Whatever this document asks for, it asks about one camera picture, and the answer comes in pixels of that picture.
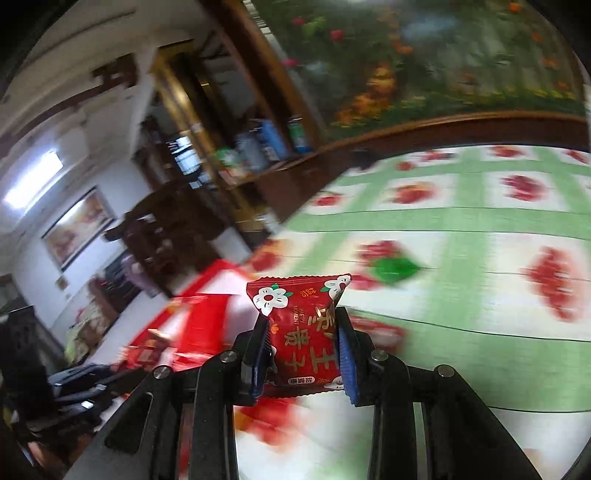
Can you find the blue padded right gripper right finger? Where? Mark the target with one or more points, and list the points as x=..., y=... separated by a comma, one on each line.
x=358, y=360

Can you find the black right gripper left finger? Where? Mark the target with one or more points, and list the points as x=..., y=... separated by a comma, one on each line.
x=254, y=360

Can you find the red flower snack packet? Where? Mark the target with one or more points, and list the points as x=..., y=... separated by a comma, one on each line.
x=301, y=315

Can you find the red box white inside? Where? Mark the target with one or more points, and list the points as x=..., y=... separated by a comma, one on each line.
x=200, y=322

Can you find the green foil snack packet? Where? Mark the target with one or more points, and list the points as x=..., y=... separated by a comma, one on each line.
x=393, y=270

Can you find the dark wooden chair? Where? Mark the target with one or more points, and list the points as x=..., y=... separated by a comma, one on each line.
x=172, y=227

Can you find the green fruit pattern tablecloth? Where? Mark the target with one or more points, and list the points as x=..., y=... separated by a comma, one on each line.
x=502, y=234

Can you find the wooden sideboard cabinet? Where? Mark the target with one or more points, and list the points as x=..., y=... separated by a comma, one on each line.
x=286, y=186

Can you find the small black box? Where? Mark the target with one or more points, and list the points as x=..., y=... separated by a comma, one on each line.
x=364, y=158

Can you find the blue containers on cabinet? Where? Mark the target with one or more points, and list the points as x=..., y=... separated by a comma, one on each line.
x=260, y=145

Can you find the framed wall picture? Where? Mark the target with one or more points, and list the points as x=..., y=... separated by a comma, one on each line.
x=81, y=224

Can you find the floral landscape wall painting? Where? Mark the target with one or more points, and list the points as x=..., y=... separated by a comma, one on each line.
x=368, y=65

